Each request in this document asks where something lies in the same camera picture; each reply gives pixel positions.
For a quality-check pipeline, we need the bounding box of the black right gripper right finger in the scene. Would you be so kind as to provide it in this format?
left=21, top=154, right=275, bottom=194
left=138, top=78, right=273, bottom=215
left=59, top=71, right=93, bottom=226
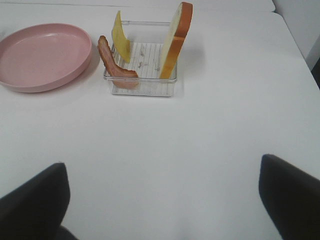
left=258, top=154, right=320, bottom=240

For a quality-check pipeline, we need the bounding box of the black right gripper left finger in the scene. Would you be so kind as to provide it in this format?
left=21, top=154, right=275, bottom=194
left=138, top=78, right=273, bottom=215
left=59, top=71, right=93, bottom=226
left=0, top=162, right=76, bottom=240

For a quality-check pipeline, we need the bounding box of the pink bacon strip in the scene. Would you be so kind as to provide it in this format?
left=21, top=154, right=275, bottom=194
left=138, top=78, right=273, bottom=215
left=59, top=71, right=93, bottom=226
left=97, top=35, right=139, bottom=90

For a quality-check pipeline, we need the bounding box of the yellow cheese slice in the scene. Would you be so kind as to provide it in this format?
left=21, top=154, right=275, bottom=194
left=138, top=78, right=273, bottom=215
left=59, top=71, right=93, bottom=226
left=111, top=10, right=131, bottom=63

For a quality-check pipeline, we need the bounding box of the pink round plate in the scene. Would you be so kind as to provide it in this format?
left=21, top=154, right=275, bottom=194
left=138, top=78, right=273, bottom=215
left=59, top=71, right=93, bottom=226
left=0, top=23, right=92, bottom=93

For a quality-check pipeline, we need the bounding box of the standing bread slice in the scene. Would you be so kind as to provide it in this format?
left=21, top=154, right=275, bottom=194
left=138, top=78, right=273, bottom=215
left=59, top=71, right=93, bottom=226
left=159, top=2, right=193, bottom=79

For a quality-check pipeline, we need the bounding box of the clear right plastic tray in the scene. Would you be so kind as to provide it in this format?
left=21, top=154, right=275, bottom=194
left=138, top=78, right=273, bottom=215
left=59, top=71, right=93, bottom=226
left=103, top=20, right=177, bottom=97

